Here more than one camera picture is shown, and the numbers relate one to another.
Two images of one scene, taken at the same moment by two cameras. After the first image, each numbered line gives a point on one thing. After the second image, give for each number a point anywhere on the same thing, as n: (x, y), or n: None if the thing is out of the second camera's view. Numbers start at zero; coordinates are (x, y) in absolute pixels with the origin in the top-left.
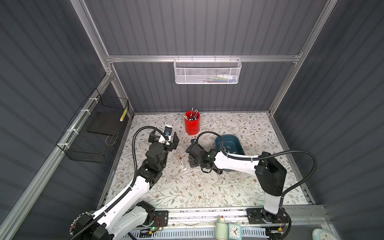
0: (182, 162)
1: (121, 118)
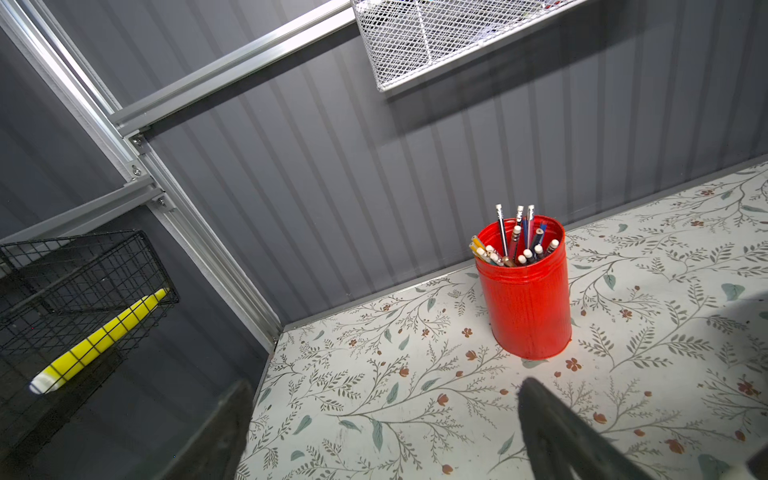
0: None
1: (96, 343)
